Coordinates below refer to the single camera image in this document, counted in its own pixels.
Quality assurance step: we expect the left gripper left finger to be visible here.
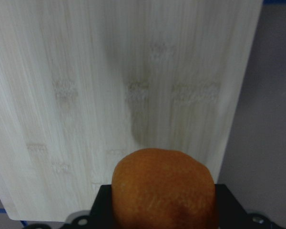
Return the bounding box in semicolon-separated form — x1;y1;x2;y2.
21;184;117;229

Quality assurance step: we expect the bamboo cutting board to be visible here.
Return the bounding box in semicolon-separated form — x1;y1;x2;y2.
0;0;263;221

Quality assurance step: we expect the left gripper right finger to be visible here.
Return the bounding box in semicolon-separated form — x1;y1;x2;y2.
215;184;281;229

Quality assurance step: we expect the orange fruit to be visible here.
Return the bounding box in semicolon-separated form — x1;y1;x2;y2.
112;148;219;229

